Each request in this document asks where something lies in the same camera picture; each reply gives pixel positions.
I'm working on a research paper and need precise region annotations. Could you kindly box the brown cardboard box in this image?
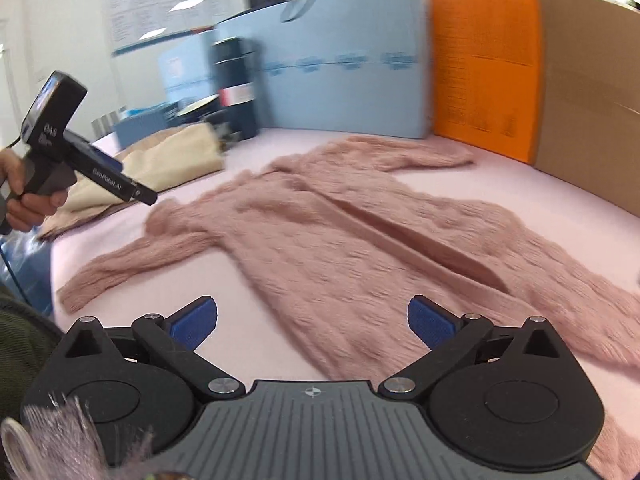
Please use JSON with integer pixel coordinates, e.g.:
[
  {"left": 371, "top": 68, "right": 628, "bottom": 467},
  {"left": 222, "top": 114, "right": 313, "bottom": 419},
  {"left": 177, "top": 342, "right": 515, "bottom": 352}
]
[{"left": 532, "top": 0, "right": 640, "bottom": 221}]

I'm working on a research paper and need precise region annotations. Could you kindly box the blue plastic bag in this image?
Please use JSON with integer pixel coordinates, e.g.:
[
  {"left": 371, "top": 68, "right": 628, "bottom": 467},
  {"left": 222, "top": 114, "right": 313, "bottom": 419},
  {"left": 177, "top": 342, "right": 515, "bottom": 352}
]
[{"left": 0, "top": 230, "right": 53, "bottom": 317}]

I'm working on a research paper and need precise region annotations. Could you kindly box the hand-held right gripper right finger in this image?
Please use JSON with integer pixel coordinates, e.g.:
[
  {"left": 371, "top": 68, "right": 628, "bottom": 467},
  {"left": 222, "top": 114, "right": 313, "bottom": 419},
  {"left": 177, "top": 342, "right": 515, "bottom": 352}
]
[{"left": 377, "top": 296, "right": 568, "bottom": 402}]

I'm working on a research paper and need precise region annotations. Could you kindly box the beige folded cloth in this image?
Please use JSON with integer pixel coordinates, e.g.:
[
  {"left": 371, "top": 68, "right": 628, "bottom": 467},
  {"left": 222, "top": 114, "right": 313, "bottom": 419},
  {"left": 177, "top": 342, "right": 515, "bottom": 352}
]
[{"left": 37, "top": 122, "right": 226, "bottom": 238}]

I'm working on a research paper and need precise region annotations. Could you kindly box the small light blue box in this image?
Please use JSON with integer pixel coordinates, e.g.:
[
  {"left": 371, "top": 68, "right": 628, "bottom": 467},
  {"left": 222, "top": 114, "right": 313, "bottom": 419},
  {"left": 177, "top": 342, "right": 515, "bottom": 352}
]
[{"left": 159, "top": 35, "right": 221, "bottom": 106}]

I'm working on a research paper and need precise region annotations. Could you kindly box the navy cylinder container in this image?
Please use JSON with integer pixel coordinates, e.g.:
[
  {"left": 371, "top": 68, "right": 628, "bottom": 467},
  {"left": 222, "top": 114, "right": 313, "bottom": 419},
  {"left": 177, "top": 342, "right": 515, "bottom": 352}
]
[{"left": 211, "top": 37, "right": 262, "bottom": 142}]

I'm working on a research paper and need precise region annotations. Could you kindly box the flat blue box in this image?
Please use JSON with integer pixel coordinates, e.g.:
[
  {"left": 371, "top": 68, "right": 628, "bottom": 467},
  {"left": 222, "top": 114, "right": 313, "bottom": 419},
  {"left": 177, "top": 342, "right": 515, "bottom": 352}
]
[{"left": 115, "top": 102, "right": 181, "bottom": 151}]

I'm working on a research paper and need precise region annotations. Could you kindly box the wall poster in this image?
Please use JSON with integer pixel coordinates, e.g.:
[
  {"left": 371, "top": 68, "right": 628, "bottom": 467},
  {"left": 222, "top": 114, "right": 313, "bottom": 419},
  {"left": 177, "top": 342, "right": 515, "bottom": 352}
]
[{"left": 100, "top": 0, "right": 232, "bottom": 58}]

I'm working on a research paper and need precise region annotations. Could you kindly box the pink cable-knit sweater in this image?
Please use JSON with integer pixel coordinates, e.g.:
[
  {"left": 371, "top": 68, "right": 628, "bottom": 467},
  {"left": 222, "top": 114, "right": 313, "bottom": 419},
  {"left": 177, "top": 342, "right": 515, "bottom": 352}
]
[{"left": 57, "top": 135, "right": 640, "bottom": 480}]

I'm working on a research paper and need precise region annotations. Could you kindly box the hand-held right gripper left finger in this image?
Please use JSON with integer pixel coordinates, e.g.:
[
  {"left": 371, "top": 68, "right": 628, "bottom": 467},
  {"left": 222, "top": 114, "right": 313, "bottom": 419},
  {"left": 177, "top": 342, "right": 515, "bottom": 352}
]
[{"left": 47, "top": 296, "right": 247, "bottom": 402}]

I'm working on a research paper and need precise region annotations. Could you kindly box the striped paper cup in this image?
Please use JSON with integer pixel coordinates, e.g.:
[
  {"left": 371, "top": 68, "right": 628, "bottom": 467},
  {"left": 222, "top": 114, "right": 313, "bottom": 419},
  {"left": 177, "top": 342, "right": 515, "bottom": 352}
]
[{"left": 177, "top": 92, "right": 223, "bottom": 123}]

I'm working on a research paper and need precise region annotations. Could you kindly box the orange printed box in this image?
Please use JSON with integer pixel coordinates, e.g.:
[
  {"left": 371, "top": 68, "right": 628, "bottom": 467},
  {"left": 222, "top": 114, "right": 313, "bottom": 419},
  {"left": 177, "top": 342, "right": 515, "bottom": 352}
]
[{"left": 429, "top": 0, "right": 545, "bottom": 166}]

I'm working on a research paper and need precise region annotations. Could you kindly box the large light blue box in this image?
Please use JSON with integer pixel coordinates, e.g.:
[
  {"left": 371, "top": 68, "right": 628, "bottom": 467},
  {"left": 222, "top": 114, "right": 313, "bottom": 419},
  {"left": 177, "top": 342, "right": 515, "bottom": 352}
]
[{"left": 212, "top": 0, "right": 435, "bottom": 140}]

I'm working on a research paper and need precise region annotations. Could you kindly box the person's left hand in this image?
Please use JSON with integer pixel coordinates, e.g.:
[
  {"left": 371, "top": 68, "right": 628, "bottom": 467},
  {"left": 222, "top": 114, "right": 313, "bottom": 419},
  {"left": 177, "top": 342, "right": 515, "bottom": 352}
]
[{"left": 0, "top": 149, "right": 68, "bottom": 233}]

